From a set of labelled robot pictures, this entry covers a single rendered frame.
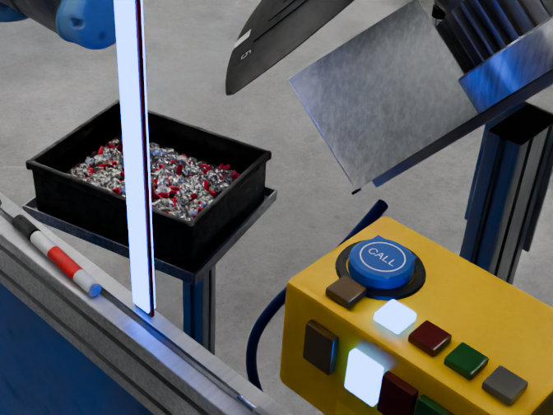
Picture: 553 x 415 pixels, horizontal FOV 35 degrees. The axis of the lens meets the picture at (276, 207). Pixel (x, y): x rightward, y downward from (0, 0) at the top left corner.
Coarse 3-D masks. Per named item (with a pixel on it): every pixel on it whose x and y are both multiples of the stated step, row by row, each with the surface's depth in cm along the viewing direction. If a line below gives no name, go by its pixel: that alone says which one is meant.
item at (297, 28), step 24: (264, 0) 110; (288, 0) 102; (312, 0) 98; (336, 0) 95; (264, 24) 104; (288, 24) 99; (312, 24) 96; (240, 48) 105; (264, 48) 100; (288, 48) 97; (240, 72) 101
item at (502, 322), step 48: (288, 288) 52; (432, 288) 52; (480, 288) 52; (288, 336) 54; (384, 336) 49; (480, 336) 49; (528, 336) 49; (288, 384) 56; (336, 384) 53; (432, 384) 47; (480, 384) 46; (528, 384) 46
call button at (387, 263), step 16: (368, 240) 54; (384, 240) 54; (352, 256) 52; (368, 256) 52; (384, 256) 53; (400, 256) 53; (352, 272) 52; (368, 272) 51; (384, 272) 51; (400, 272) 52; (384, 288) 51
